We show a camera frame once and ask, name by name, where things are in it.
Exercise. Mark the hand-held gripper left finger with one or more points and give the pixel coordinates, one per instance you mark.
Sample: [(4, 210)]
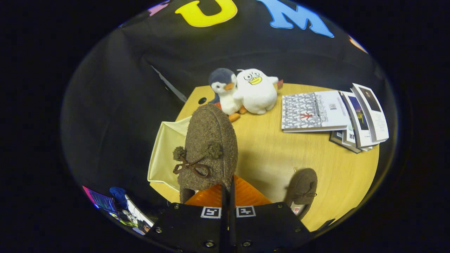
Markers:
[(190, 228)]

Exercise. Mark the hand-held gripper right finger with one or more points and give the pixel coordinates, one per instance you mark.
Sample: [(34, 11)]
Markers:
[(267, 228)]

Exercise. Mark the brown fuzzy shoe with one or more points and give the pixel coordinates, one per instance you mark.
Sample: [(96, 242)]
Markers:
[(212, 133), (303, 184)]

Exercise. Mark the beige fabric storage box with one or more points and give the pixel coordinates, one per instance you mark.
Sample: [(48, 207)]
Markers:
[(165, 154)]

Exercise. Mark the white printed papers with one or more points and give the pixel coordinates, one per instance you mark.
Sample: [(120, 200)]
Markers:
[(139, 219)]

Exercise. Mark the blue cloth item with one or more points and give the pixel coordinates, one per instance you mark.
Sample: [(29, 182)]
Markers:
[(119, 195)]

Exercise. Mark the white book black print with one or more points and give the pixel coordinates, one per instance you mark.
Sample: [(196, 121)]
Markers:
[(349, 138)]

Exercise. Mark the grey patterned book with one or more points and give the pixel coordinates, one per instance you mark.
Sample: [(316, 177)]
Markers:
[(309, 110)]

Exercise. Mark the white duck plush toy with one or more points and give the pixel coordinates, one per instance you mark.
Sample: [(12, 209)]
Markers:
[(258, 95)]

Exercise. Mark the grey penguin plush toy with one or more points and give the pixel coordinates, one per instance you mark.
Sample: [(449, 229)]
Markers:
[(225, 88)]

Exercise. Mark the white book dark photo cover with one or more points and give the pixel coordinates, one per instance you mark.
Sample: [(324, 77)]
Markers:
[(374, 112)]

